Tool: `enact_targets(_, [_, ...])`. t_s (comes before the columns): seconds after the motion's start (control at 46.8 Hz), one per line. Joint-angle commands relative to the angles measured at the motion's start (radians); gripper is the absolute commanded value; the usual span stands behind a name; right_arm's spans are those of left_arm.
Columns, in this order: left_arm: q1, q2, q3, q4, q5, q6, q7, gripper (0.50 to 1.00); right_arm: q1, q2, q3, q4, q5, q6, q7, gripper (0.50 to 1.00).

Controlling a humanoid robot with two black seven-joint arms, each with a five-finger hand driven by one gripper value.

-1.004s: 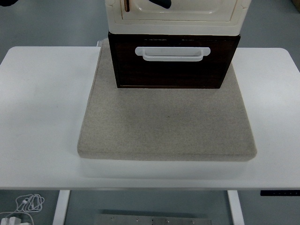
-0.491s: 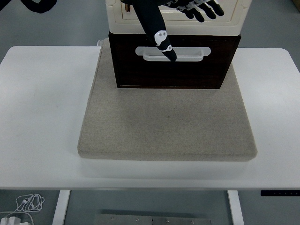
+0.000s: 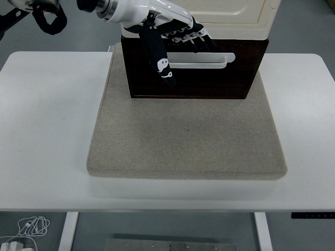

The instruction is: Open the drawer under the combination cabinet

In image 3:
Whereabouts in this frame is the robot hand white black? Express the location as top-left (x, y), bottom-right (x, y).
top-left (113, 0), bottom-right (217, 88)

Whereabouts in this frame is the cream plastic cabinet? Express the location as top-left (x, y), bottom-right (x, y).
top-left (122, 0), bottom-right (281, 40)

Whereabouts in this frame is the white drawer handle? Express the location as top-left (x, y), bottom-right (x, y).
top-left (164, 52), bottom-right (236, 70)

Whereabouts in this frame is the white power adapter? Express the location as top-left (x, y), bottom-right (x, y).
top-left (1, 242), bottom-right (24, 251)

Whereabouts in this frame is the grey metal plate with screws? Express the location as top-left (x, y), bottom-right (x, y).
top-left (104, 238), bottom-right (236, 251)

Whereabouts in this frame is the white coiled cable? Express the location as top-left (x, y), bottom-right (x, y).
top-left (0, 216), bottom-right (50, 248)

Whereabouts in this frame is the beige fabric mat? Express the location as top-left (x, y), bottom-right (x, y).
top-left (86, 43), bottom-right (288, 181)

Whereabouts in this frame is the black table control panel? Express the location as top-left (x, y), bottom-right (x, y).
top-left (291, 212), bottom-right (335, 220)

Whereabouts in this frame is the white table leg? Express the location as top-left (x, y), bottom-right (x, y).
top-left (58, 212), bottom-right (79, 251)
top-left (253, 212), bottom-right (273, 251)

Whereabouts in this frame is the dark brown wooden drawer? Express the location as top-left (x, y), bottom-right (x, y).
top-left (120, 36), bottom-right (270, 100)

